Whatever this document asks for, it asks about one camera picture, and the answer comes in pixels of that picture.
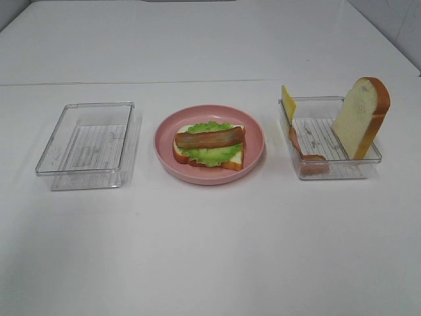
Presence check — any pink plate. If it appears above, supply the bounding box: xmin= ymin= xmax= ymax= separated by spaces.
xmin=154 ymin=105 xmax=265 ymax=185

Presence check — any clear right plastic tray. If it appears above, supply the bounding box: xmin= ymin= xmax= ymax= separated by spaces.
xmin=278 ymin=96 xmax=382 ymax=180

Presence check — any clear left plastic tray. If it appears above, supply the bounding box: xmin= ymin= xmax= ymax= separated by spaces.
xmin=35 ymin=101 xmax=142 ymax=191

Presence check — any pink bacon strip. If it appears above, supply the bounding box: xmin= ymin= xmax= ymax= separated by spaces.
xmin=289 ymin=126 xmax=330 ymax=176

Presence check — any yellow cheese slice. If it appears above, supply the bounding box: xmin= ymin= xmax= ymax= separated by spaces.
xmin=281 ymin=85 xmax=297 ymax=126

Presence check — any green lettuce leaf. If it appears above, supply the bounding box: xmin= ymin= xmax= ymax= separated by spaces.
xmin=173 ymin=121 xmax=245 ymax=171

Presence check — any clear plastic tray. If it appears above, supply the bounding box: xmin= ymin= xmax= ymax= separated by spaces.
xmin=35 ymin=101 xmax=142 ymax=191
xmin=278 ymin=96 xmax=382 ymax=180

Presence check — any brown bacon strip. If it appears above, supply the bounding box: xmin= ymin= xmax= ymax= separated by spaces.
xmin=174 ymin=126 xmax=245 ymax=149

